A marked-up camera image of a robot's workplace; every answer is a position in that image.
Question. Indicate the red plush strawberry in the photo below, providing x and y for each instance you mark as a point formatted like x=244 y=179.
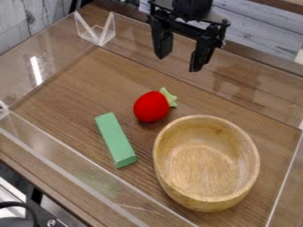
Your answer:
x=152 y=105

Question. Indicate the clear acrylic enclosure wall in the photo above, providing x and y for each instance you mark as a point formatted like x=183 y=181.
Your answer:
x=83 y=187

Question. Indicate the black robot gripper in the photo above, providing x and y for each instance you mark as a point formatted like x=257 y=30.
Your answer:
x=191 y=18

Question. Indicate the black table leg bracket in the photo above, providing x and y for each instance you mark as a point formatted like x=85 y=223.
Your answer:
x=45 y=219

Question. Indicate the green rectangular block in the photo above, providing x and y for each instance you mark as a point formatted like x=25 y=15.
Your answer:
x=116 y=140

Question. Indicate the round wooden bowl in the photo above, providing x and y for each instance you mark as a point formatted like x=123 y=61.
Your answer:
x=205 y=162

